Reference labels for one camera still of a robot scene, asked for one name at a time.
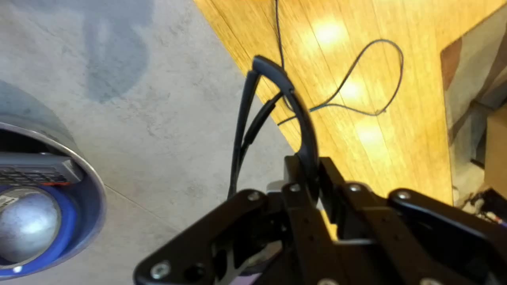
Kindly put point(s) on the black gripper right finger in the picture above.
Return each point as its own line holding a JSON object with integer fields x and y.
{"x": 401, "y": 238}

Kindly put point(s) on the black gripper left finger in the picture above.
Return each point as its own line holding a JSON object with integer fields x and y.
{"x": 222, "y": 247}

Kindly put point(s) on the black shades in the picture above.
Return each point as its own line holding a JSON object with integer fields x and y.
{"x": 295, "y": 105}

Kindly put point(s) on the shiny metal bowl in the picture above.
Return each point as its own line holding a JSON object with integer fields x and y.
{"x": 88, "y": 211}

